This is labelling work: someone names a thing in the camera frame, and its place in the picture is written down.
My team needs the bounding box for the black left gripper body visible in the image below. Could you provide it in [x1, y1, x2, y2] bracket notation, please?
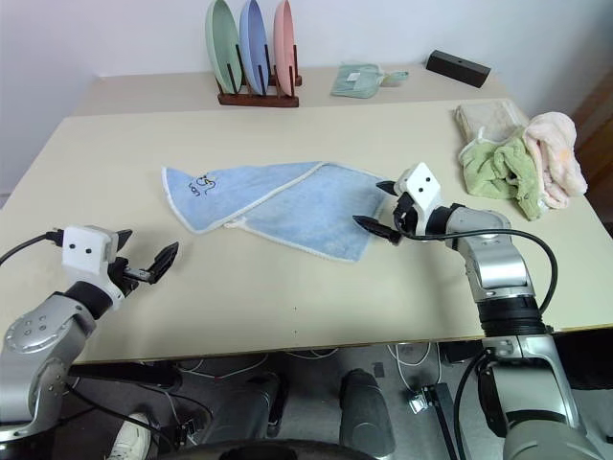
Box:
[107, 257, 150, 297]

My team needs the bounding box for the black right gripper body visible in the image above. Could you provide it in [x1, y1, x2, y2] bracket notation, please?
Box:
[391, 191, 419, 237]

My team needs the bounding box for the light blue towel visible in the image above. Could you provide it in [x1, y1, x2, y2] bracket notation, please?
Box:
[161, 159, 392, 265]

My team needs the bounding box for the beige cloth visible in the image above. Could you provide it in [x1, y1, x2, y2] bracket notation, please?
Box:
[453, 98, 531, 146]

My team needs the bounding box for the pink cloth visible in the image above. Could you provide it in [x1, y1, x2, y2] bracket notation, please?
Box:
[520, 110, 589, 211]

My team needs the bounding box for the folded mint green cloth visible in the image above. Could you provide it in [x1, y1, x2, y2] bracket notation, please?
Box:
[330, 61, 411, 100]

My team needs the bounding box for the black rectangular box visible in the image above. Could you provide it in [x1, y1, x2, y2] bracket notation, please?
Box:
[425, 48, 492, 89]

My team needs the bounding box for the dark wooden plate rack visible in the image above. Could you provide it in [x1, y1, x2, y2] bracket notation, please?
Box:
[216, 44, 305, 108]

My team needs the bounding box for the white shoe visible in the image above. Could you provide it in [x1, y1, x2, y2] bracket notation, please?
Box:
[102, 412, 152, 460]

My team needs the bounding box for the dark rounded grey shape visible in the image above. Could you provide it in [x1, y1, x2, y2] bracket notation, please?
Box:
[216, 371, 289, 439]
[338, 368, 397, 459]

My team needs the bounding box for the pink plate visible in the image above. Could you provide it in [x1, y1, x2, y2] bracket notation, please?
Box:
[272, 0, 297, 98]

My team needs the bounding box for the blue plate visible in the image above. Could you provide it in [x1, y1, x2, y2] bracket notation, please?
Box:
[238, 0, 271, 96]

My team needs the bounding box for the black metal stand leg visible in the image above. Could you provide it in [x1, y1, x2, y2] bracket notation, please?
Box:
[420, 381, 468, 460]

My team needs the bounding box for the brown wooden door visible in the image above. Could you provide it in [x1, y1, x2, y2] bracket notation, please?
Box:
[572, 70, 613, 202]

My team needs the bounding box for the green plate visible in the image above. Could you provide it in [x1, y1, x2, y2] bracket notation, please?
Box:
[205, 0, 245, 95]

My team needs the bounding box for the wide dark rounded shape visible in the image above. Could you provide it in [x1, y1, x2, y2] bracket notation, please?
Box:
[172, 436, 399, 460]

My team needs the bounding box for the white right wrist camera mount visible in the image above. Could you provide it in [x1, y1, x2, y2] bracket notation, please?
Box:
[394, 162, 444, 240]

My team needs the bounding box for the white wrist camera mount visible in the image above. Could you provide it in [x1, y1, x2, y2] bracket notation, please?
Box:
[60, 224, 122, 308]
[394, 162, 444, 240]

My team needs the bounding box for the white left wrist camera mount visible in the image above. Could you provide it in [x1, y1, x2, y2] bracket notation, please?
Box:
[60, 224, 122, 308]

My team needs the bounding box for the black table frame bar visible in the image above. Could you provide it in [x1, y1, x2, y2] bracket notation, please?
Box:
[69, 360, 184, 390]

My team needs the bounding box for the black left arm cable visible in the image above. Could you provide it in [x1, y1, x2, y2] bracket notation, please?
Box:
[0, 229, 66, 266]

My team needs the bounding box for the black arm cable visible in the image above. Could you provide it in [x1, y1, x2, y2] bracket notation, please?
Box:
[398, 228, 560, 460]
[0, 229, 66, 266]

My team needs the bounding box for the white floor cable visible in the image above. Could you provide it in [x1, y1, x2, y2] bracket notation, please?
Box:
[175, 348, 340, 382]
[386, 341, 444, 400]

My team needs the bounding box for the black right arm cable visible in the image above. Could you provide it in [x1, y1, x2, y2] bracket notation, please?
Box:
[398, 228, 560, 460]

